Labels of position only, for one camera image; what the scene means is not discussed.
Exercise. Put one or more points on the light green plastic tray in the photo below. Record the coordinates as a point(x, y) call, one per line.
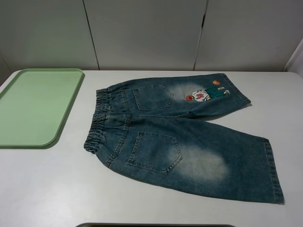
point(35, 104)

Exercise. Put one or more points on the children's blue denim shorts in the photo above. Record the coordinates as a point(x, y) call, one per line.
point(158, 131)

